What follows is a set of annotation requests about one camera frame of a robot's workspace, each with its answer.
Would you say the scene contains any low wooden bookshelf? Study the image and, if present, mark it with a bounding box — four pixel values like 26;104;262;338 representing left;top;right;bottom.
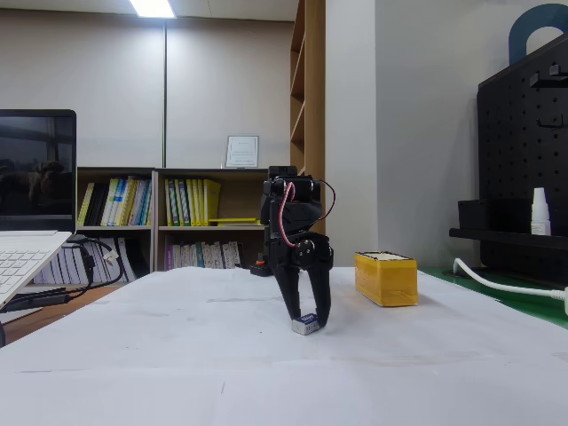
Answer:
75;167;156;285
153;167;285;272

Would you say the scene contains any flat yellow folder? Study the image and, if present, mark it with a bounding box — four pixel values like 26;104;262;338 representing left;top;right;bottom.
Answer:
207;217;263;227

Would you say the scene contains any small white bottle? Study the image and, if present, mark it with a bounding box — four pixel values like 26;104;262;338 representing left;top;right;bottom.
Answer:
531;186;553;236

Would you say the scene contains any tall wooden shelf unit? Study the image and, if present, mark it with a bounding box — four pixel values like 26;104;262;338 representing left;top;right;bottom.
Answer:
289;0;327;267

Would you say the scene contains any black laptop cable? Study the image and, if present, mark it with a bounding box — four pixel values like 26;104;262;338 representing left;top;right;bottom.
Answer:
0;236;126;314

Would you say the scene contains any yellow rectangular box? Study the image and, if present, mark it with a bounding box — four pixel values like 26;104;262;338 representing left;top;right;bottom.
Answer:
353;250;419;308

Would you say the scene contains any white laptop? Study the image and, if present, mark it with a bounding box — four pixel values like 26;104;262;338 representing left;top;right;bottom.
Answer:
0;109;77;312

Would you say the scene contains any white power strip cable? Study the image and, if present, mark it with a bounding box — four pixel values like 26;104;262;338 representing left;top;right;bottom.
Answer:
452;257;568;301

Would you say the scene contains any black pegboard organiser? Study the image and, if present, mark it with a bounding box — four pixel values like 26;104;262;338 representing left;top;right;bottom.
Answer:
448;33;568;277

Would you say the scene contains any black pegboard hook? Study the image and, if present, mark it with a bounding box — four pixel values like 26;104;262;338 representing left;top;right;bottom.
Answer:
529;65;568;89

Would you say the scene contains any black usb dongle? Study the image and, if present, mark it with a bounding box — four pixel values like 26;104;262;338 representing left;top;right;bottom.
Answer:
7;287;68;312

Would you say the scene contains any orange black table clamp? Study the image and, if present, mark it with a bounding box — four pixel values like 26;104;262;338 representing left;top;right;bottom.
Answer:
249;252;272;279

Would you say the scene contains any thin yellow book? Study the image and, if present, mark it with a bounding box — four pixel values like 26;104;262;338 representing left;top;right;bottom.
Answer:
77;182;96;227

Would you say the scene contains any ceiling light panel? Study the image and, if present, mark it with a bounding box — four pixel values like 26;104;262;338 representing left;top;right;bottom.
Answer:
128;0;177;20

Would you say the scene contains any yellow ring binder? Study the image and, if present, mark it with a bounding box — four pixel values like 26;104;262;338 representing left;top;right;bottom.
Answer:
203;178;222;226

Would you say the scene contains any red servo cable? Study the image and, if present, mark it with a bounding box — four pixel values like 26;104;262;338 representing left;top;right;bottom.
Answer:
316;178;337;222
277;181;304;249

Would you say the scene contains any framed white certificate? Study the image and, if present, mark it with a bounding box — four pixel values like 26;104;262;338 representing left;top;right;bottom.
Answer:
223;134;262;170

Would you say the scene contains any black box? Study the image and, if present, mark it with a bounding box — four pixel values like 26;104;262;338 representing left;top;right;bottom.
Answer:
457;199;533;235

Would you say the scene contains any white taped paper cover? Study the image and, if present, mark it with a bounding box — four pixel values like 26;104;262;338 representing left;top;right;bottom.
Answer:
0;264;568;426

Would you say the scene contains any blue arch shape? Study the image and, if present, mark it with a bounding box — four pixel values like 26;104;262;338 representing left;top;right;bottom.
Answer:
509;3;568;66

